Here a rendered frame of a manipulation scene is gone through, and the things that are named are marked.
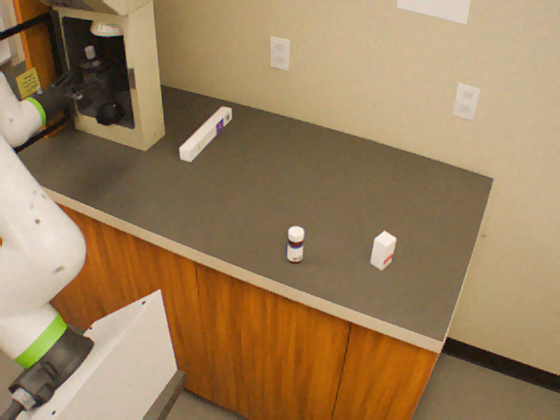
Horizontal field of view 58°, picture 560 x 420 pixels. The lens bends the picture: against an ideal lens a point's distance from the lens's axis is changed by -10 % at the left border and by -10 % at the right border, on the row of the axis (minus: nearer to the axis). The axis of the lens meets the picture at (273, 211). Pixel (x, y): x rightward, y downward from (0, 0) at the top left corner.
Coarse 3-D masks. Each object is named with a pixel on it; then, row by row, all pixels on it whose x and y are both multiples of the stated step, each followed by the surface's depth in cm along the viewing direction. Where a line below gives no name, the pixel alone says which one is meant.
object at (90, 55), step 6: (90, 48) 154; (84, 54) 158; (90, 54) 155; (96, 54) 157; (102, 54) 157; (84, 60) 156; (90, 60) 155; (96, 60) 155; (102, 60) 156; (84, 66) 155; (90, 66) 155
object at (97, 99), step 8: (104, 64) 156; (80, 72) 156; (96, 72) 156; (88, 80) 159; (112, 80) 163; (104, 88) 162; (112, 88) 164; (96, 96) 163; (104, 96) 164; (112, 96) 166; (96, 104) 166; (104, 104) 166; (112, 104) 167; (120, 104) 171; (96, 112) 169; (104, 112) 168; (112, 112) 169
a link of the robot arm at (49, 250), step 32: (0, 160) 86; (0, 192) 84; (32, 192) 87; (0, 224) 85; (32, 224) 84; (64, 224) 87; (0, 256) 86; (32, 256) 83; (64, 256) 85; (32, 288) 86
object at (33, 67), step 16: (0, 32) 143; (32, 32) 152; (48, 32) 157; (0, 48) 145; (16, 48) 149; (32, 48) 154; (48, 48) 159; (0, 64) 147; (16, 64) 152; (32, 64) 157; (48, 64) 162; (16, 80) 154; (32, 80) 159; (48, 80) 165; (16, 96) 156
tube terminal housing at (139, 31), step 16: (128, 0) 142; (144, 0) 148; (64, 16) 155; (80, 16) 153; (96, 16) 150; (112, 16) 147; (128, 16) 144; (144, 16) 150; (128, 32) 148; (144, 32) 153; (128, 48) 152; (144, 48) 156; (128, 64) 155; (144, 64) 159; (144, 80) 161; (144, 96) 164; (160, 96) 172; (144, 112) 167; (160, 112) 175; (80, 128) 184; (96, 128) 179; (112, 128) 175; (128, 128) 172; (144, 128) 170; (160, 128) 178; (128, 144) 176; (144, 144) 173
